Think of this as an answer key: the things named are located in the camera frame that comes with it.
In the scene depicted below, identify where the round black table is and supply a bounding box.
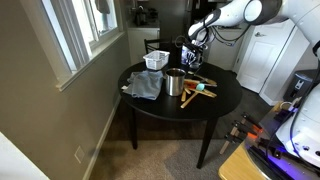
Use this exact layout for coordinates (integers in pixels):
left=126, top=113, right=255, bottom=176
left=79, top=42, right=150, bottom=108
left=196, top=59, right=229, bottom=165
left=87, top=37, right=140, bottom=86
left=117, top=60, right=244, bottom=169

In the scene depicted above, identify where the black chair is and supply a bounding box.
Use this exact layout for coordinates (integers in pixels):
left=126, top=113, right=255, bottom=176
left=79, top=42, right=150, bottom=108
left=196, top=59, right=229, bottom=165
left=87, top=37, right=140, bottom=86
left=143, top=37, right=176, bottom=56

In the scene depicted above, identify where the white disinfecting wipes canister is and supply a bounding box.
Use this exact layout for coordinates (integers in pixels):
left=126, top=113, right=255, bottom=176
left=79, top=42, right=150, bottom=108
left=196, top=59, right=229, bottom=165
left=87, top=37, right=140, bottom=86
left=180, top=44, right=193, bottom=66

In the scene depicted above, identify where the flat wooden spatula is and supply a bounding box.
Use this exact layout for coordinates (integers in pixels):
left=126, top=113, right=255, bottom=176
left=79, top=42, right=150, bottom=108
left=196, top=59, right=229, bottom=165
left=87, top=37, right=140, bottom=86
left=189, top=87, right=218, bottom=99

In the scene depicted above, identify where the grey box device with label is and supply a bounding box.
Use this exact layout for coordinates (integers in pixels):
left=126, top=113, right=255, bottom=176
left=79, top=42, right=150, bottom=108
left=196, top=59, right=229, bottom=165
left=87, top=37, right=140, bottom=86
left=283, top=68, right=320, bottom=102

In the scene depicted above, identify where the clear glass mug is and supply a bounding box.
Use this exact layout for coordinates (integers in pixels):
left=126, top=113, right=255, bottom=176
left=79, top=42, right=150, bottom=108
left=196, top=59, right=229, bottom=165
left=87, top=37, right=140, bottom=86
left=191, top=53, right=205, bottom=70

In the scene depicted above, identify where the white framed window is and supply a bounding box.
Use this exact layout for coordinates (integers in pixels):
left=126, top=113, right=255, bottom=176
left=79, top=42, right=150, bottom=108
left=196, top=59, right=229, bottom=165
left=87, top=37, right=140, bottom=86
left=19, top=0, right=126, bottom=92

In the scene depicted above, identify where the teal spoon with wooden handle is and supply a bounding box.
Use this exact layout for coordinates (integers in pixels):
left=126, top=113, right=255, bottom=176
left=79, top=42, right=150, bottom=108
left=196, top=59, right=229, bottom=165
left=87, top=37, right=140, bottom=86
left=180, top=83, right=206, bottom=110

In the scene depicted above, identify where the silver metal tin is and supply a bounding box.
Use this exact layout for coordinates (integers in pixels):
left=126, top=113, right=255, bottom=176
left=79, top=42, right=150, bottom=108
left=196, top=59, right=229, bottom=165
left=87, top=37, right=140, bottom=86
left=165, top=67, right=187, bottom=97

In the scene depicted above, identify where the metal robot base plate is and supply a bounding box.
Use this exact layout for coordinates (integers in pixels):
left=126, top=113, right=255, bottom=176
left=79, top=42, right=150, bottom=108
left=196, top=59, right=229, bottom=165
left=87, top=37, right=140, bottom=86
left=244, top=109, right=320, bottom=180

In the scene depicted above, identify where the white plastic basket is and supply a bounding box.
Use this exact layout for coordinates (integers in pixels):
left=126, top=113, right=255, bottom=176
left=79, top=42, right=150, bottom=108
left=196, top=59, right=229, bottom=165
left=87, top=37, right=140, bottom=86
left=142, top=49, right=171, bottom=71

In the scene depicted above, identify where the thin wooden utensil handle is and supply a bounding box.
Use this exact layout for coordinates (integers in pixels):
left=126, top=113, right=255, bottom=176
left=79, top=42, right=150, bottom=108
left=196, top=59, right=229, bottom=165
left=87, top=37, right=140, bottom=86
left=201, top=87, right=218, bottom=96

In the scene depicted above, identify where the wooden turner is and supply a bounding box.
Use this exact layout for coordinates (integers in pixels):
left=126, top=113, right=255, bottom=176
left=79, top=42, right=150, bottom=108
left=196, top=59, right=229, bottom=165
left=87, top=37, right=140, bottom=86
left=180, top=88, right=188, bottom=103

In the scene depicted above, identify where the white kitchen cabinet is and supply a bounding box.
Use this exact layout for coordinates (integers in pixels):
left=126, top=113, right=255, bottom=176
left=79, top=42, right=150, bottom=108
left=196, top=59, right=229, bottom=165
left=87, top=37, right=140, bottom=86
left=127, top=26, right=161, bottom=66

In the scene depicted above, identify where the dark coffee maker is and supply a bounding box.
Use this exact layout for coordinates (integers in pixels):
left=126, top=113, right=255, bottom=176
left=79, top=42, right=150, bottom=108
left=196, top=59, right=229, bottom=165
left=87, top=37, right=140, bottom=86
left=130, top=4, right=150, bottom=27

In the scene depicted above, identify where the white panel door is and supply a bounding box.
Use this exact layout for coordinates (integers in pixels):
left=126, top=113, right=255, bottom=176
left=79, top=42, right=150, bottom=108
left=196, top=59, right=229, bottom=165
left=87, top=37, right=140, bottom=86
left=235, top=19, right=309, bottom=94

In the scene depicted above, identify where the white furniture corner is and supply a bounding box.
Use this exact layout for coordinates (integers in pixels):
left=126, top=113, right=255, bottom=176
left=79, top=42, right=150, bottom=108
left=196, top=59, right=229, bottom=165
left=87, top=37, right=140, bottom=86
left=0, top=131, right=51, bottom=180

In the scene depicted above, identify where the black orange bar clamp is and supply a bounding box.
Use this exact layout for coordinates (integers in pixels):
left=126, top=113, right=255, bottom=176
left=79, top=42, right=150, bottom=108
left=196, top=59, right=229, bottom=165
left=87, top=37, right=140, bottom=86
left=240, top=112, right=265, bottom=132
left=231, top=119, right=259, bottom=138
left=224, top=132, right=248, bottom=145

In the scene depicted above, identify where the white drawer cabinet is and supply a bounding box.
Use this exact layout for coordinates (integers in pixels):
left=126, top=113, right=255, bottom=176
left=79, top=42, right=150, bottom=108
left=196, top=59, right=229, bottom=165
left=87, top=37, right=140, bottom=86
left=206, top=28, right=251, bottom=72

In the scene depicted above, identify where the yellow wooden board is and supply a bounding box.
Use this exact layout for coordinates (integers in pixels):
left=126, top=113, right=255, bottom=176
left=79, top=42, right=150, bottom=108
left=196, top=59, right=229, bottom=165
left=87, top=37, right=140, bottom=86
left=218, top=142, right=268, bottom=180

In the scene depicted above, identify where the clear plastic utensil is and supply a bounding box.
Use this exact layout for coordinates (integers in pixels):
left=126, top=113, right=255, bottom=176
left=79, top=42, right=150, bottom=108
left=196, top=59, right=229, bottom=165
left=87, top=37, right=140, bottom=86
left=199, top=82, right=219, bottom=88

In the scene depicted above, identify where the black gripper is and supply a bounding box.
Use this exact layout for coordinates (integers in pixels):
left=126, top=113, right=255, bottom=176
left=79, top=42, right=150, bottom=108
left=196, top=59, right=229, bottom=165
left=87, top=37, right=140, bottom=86
left=185, top=40, right=206, bottom=69

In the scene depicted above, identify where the grey cloth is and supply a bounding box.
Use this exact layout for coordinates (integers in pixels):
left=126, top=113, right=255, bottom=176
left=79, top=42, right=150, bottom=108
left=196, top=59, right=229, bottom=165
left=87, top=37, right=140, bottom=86
left=125, top=69, right=165, bottom=101

